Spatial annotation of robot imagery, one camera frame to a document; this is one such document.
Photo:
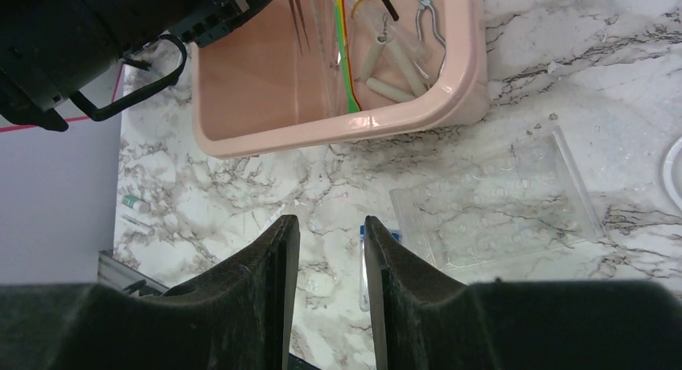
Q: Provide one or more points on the small green labelled tube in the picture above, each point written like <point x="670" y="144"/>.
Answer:
<point x="135" y="203"/>

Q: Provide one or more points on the white tubing pieces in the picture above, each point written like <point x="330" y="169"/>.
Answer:
<point x="393" y="66"/>

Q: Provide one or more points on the clear plastic well plate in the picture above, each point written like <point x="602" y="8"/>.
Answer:
<point x="525" y="197"/>

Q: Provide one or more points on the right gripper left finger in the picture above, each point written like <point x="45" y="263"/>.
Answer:
<point x="236" y="315"/>

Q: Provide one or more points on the two blue capped vials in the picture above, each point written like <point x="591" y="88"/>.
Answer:
<point x="371" y="287"/>

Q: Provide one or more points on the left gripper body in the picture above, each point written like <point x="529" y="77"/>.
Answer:
<point x="51" y="49"/>

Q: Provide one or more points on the green red yellow stirring rods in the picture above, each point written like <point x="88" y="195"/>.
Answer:
<point x="341" y="31"/>

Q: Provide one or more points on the white plastic lid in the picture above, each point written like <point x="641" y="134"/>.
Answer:
<point x="670" y="173"/>

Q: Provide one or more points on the red framed whiteboard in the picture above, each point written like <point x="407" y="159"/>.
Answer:
<point x="102" y="91"/>

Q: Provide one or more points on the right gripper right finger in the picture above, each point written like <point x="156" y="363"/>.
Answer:
<point x="432" y="321"/>

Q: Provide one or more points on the pink plastic bin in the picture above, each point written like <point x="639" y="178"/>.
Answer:
<point x="260" y="89"/>

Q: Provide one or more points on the bundle of clear pipettes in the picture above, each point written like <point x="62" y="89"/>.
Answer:
<point x="325" y="40"/>

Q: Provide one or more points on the metal crucible tongs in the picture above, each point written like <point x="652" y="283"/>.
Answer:
<point x="428" y="6"/>

